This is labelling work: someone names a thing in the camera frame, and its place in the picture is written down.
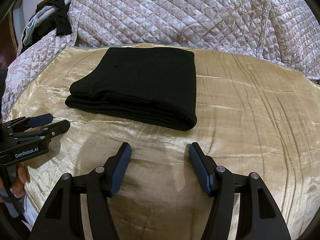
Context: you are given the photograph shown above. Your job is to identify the black pants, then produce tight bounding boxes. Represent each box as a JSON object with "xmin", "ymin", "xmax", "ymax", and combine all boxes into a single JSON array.
[{"xmin": 65, "ymin": 47, "xmax": 197, "ymax": 131}]

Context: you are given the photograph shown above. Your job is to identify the person's left hand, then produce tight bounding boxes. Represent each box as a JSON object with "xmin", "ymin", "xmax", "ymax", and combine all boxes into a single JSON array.
[{"xmin": 10, "ymin": 163, "xmax": 27, "ymax": 198}]

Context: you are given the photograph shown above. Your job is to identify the dark red wooden cabinet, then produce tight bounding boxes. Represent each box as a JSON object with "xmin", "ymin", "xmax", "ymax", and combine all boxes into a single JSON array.
[{"xmin": 0, "ymin": 12, "xmax": 17, "ymax": 69}]

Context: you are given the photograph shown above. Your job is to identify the gold satin bedspread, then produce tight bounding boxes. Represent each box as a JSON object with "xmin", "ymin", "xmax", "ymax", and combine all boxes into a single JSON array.
[{"xmin": 8, "ymin": 47, "xmax": 319, "ymax": 239}]

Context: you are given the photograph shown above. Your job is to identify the dark clothes pile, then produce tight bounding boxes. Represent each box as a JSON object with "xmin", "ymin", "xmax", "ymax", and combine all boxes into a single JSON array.
[{"xmin": 20, "ymin": 0, "xmax": 72, "ymax": 53}]

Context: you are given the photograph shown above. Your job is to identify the beige quilted floral comforter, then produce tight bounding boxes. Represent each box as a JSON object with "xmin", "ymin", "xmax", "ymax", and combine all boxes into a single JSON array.
[{"xmin": 2, "ymin": 0, "xmax": 319, "ymax": 118}]

